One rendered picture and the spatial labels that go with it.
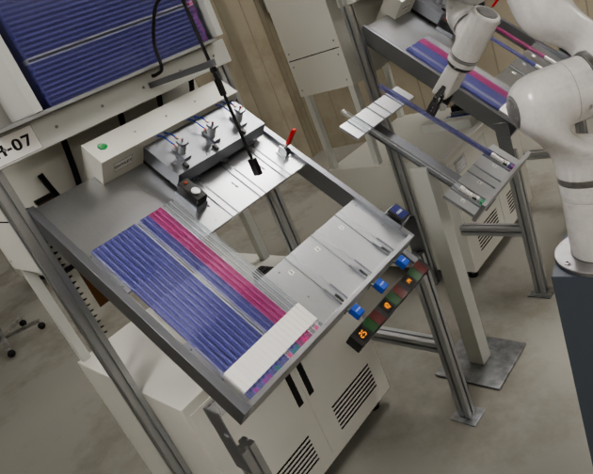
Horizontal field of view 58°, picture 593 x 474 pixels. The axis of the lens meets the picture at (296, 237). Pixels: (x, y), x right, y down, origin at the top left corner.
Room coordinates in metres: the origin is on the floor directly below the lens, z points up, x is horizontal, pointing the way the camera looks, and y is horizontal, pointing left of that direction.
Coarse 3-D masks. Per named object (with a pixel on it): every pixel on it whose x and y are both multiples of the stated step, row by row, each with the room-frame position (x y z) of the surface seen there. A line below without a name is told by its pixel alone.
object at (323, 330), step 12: (408, 240) 1.30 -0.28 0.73; (396, 252) 1.27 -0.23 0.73; (384, 264) 1.23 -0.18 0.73; (372, 276) 1.19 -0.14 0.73; (360, 288) 1.16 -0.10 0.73; (348, 300) 1.13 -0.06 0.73; (336, 312) 1.10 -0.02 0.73; (324, 324) 1.07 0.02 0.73; (312, 336) 1.04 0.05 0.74; (324, 336) 1.11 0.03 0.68; (300, 348) 1.01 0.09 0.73; (312, 348) 1.07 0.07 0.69; (288, 360) 0.99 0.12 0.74; (300, 360) 1.04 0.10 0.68; (276, 372) 0.96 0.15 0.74; (288, 372) 1.01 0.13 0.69; (276, 384) 0.97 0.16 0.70; (264, 396) 0.95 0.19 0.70; (252, 408) 0.92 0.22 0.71
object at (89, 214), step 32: (288, 160) 1.55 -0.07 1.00; (96, 192) 1.38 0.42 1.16; (128, 192) 1.39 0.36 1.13; (160, 192) 1.40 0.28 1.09; (224, 192) 1.42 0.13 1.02; (256, 192) 1.43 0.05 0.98; (64, 224) 1.28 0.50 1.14; (96, 224) 1.29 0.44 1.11; (128, 224) 1.30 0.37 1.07; (224, 224) 1.33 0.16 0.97; (128, 288) 1.14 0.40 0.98
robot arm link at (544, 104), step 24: (552, 72) 0.94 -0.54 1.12; (576, 72) 0.91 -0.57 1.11; (528, 96) 0.93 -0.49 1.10; (552, 96) 0.91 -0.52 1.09; (576, 96) 0.90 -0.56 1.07; (528, 120) 0.93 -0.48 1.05; (552, 120) 0.91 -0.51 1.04; (576, 120) 0.92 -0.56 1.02; (552, 144) 0.92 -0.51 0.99; (576, 144) 0.90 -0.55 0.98; (576, 168) 0.92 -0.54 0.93
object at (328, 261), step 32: (352, 224) 1.36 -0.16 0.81; (384, 224) 1.37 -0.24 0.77; (288, 256) 1.25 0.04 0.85; (320, 256) 1.26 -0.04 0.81; (352, 256) 1.27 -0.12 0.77; (384, 256) 1.28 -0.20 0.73; (288, 288) 1.17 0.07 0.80; (320, 288) 1.18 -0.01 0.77; (352, 288) 1.18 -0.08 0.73; (320, 320) 1.10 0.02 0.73; (192, 352) 1.01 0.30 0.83
